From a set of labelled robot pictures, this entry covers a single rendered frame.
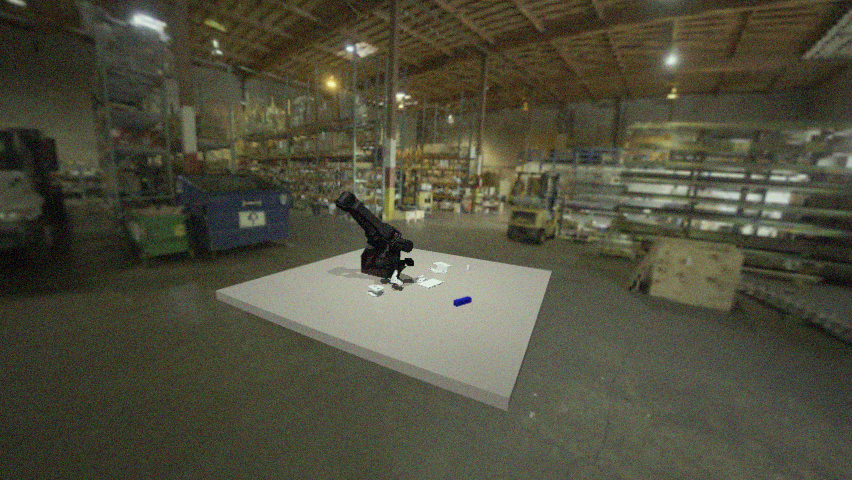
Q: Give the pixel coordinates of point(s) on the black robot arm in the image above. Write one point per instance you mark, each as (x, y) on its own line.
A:
(379, 234)

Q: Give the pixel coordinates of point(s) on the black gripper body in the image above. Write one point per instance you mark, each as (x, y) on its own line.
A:
(394, 258)

